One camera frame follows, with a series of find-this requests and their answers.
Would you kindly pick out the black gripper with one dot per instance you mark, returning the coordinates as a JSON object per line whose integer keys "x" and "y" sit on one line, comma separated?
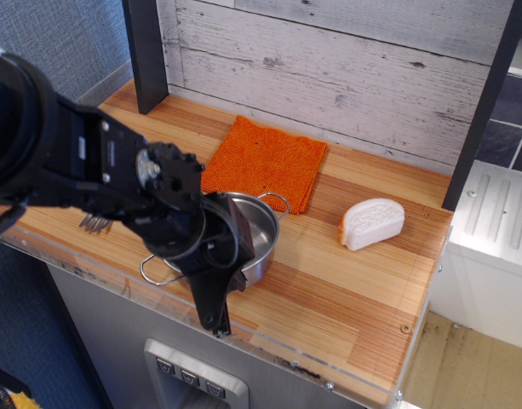
{"x": 212, "y": 247}

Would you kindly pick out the silver pot with handles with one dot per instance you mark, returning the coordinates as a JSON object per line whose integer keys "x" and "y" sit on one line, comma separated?
{"x": 264, "y": 213}

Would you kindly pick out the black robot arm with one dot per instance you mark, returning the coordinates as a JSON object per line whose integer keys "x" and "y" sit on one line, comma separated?
{"x": 56, "y": 153}

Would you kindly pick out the orange knitted rag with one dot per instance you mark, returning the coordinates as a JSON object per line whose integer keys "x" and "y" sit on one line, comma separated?
{"x": 253, "y": 159}

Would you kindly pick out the silver cabinet button panel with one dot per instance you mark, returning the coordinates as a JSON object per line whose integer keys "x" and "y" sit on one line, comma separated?
{"x": 183, "y": 381}

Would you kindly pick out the white toy cheese wedge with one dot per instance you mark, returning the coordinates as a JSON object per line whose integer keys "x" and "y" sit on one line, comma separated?
{"x": 370, "y": 222}

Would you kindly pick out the clear acrylic table guard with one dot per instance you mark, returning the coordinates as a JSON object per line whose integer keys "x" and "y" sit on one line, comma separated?
{"x": 324, "y": 328}

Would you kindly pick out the white toy sink unit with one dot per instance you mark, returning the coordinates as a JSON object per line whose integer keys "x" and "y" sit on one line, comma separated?
{"x": 479, "y": 282}

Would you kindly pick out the blue handled toy fork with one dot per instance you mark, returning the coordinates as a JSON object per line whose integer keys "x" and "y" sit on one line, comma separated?
{"x": 94, "y": 224}

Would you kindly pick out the dark left shelf post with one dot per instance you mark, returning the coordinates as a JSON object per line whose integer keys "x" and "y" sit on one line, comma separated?
{"x": 146, "y": 52}

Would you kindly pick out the dark shelf post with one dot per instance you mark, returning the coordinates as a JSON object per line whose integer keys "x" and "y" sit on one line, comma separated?
{"x": 146, "y": 52}
{"x": 502, "y": 61}

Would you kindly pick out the dark right shelf post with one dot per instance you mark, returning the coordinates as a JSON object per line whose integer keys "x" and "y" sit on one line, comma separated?
{"x": 502, "y": 61}

